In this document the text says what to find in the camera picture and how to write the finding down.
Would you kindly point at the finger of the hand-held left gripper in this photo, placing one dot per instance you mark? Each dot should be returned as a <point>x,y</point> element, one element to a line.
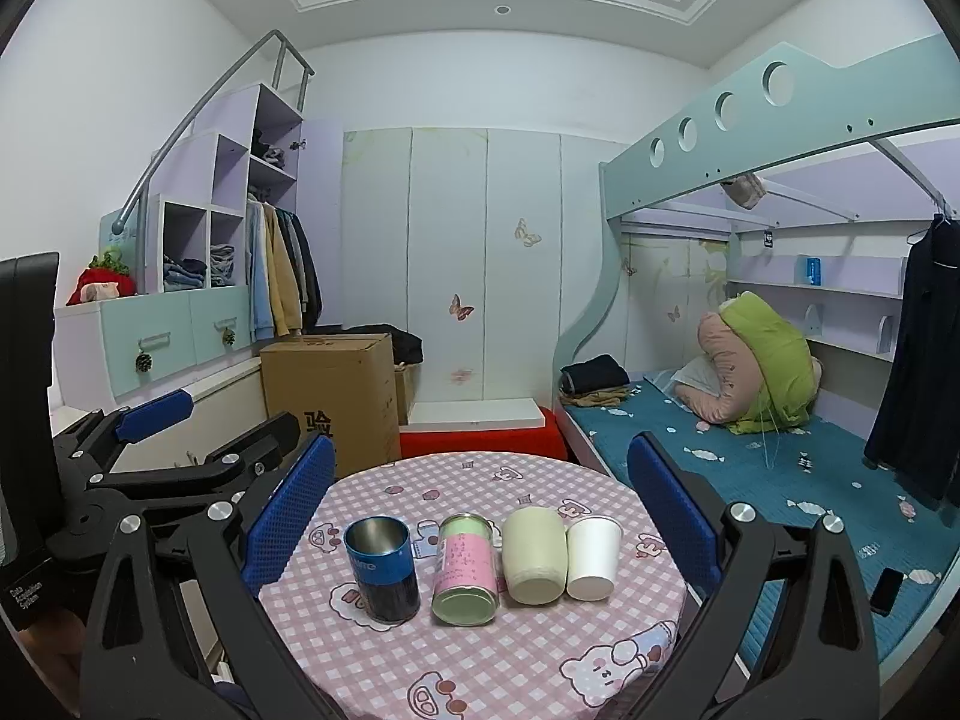
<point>154,416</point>
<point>240,450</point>

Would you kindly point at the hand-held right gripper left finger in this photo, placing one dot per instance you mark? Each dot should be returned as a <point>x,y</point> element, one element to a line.
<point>289,517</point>

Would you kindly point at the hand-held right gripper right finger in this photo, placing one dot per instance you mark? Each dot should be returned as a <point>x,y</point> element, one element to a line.
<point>671,517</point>

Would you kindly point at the white paper cup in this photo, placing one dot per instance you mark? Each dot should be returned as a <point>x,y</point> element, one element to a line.
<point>592,559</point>

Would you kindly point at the blue metal cup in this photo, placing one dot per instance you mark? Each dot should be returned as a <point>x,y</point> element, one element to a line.
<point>382,574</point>

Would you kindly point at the cream plastic cup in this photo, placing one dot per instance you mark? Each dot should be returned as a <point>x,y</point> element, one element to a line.
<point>534,555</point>

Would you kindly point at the pine cone drawer pull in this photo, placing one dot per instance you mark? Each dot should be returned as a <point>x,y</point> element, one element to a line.
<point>228,336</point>
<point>142,362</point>

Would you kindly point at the large cardboard box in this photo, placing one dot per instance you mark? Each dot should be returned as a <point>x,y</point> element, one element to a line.
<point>330,397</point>

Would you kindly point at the purple stair shelf cabinet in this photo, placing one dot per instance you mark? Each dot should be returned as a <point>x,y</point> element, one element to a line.
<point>187,300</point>

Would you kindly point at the blue printed bed sheet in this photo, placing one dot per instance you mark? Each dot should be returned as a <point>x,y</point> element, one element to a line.
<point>787,480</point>

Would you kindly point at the white pillow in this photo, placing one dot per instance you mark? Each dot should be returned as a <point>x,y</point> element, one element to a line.
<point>694,379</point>

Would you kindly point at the red plush toy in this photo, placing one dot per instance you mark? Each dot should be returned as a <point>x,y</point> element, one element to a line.
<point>101,281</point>

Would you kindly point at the folded blue jeans pile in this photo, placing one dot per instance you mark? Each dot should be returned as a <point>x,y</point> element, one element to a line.
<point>184,274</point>

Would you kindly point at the folded dark clothes stack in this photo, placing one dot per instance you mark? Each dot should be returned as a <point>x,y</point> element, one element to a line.
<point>594,381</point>

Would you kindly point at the folded grey clothes pile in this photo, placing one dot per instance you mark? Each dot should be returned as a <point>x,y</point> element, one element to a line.
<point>222,262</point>

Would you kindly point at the small cardboard box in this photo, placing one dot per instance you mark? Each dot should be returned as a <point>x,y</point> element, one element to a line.
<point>405,390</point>

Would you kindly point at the green pink plush pillow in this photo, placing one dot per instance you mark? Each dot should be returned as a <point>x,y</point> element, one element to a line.
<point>757,367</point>

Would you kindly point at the light blue hanging shirt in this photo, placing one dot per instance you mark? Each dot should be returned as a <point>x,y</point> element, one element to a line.
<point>259,277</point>

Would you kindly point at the yellow hanging jacket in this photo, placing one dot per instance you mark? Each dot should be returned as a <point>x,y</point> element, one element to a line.
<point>283,277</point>

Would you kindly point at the black bag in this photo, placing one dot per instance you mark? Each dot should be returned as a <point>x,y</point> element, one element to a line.
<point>390,341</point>

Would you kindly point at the pink green tin can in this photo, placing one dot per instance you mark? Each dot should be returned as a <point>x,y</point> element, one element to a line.
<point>466,570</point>

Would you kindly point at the dark hanging coats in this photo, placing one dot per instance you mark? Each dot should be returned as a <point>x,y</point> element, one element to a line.
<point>307,270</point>

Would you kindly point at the red stool with white board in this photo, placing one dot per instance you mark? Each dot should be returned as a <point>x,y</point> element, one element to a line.
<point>480,427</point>

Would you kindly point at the black phone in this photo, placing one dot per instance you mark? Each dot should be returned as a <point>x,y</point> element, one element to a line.
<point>888,589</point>

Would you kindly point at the pink checked tablecloth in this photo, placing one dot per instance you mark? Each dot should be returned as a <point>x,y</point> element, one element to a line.
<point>487,682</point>

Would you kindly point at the blue box on shelf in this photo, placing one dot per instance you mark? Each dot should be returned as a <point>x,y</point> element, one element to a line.
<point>812,270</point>

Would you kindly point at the grey metal handrail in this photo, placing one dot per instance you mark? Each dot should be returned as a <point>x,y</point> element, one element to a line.
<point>187,127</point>

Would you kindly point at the hanging dark garment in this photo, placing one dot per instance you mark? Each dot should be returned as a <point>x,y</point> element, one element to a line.
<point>919,360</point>

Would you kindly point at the white butterfly wardrobe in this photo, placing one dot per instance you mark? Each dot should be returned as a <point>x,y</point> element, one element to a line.
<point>480,270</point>

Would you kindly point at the grey hanging bag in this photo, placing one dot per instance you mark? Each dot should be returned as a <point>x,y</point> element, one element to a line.
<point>742,191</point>

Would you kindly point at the teal bunk bed frame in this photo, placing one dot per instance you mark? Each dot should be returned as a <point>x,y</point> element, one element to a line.
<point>750,135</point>

